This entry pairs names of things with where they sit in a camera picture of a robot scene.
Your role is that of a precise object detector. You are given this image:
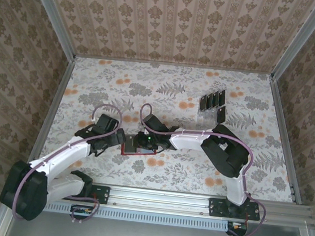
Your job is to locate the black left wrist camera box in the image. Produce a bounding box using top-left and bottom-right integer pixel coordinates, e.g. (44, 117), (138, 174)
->
(95, 113), (120, 133)

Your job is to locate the black electronics box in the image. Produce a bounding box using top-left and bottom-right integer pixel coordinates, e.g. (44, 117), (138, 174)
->
(225, 220), (249, 236)
(68, 203), (94, 222)

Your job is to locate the red square block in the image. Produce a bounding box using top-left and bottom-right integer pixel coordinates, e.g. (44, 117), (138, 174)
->
(120, 132), (161, 160)

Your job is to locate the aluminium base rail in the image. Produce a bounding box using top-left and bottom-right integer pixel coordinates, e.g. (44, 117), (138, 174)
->
(8, 171), (315, 229)

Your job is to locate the aluminium frame post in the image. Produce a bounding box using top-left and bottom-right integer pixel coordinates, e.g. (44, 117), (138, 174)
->
(269, 0), (315, 87)
(15, 0), (83, 61)

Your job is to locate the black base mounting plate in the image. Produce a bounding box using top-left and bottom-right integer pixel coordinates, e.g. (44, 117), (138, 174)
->
(58, 180), (110, 205)
(208, 197), (261, 222)

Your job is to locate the floral patterned table cover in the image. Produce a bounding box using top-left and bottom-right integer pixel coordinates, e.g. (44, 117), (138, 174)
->
(27, 49), (308, 206)

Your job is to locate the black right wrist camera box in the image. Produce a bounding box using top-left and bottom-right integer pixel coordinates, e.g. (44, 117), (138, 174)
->
(141, 113), (166, 135)

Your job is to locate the aluminium side rail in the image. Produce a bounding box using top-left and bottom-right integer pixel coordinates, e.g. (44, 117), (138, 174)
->
(22, 53), (77, 181)
(256, 78), (315, 205)

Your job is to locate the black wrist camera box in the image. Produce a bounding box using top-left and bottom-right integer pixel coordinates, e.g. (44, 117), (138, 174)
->
(141, 113), (166, 135)
(95, 113), (120, 133)

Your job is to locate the grey slotted cable duct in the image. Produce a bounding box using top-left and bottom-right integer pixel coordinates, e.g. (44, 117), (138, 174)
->
(18, 196), (232, 233)

